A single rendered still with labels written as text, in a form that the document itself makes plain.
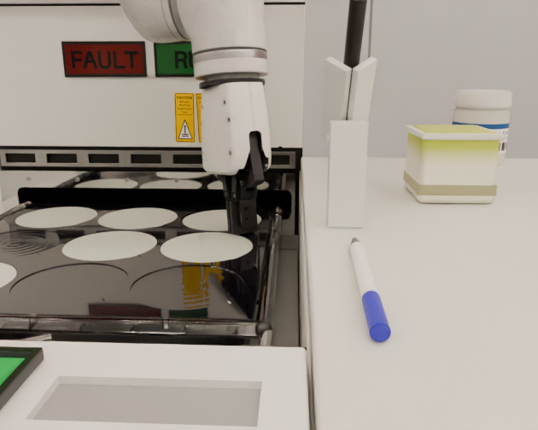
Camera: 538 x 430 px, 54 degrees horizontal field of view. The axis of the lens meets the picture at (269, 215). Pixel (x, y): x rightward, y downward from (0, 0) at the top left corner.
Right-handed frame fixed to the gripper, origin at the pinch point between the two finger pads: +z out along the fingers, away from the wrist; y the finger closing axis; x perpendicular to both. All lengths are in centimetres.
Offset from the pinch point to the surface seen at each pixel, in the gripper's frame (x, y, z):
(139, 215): -8.8, -13.4, 0.2
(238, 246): -2.5, 4.1, 2.7
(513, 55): 164, -91, -34
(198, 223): -3.4, -5.9, 1.2
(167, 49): -1.7, -17.0, -21.8
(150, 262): -12.4, 4.3, 2.7
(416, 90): 132, -112, -23
